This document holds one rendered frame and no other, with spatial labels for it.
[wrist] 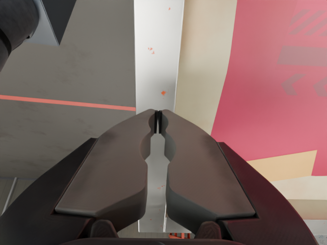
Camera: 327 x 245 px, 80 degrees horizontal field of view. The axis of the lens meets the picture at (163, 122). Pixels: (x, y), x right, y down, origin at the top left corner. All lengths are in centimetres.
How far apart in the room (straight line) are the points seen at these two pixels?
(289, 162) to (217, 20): 21
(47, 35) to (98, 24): 150
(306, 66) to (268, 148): 11
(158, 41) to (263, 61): 11
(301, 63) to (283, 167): 15
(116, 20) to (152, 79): 177
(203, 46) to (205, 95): 5
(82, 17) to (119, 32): 31
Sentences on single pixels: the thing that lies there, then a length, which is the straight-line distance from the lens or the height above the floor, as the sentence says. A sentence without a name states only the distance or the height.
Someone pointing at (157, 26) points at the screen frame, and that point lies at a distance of 17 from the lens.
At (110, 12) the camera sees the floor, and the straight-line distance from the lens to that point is 190.
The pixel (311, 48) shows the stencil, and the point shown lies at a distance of 26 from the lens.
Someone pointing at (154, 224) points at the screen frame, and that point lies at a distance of 32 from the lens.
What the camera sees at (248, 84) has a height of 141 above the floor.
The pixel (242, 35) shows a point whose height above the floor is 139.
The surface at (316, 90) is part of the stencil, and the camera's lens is 28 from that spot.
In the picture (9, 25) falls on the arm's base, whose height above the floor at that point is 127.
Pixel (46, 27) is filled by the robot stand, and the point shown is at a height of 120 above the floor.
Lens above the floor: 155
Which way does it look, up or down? 28 degrees down
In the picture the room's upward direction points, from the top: 179 degrees counter-clockwise
